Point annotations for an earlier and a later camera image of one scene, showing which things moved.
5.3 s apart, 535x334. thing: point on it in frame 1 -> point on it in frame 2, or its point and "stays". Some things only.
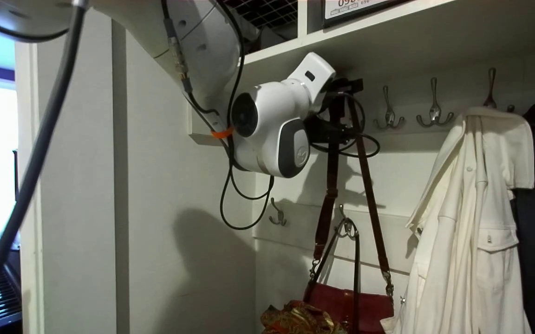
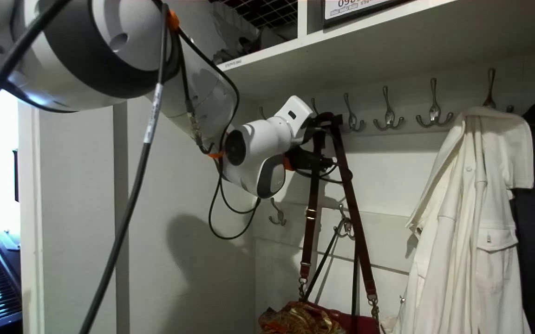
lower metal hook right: [342, 225] stays
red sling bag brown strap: [366, 309] -> [314, 222]
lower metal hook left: [281, 218] stays
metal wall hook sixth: [435, 110] stays
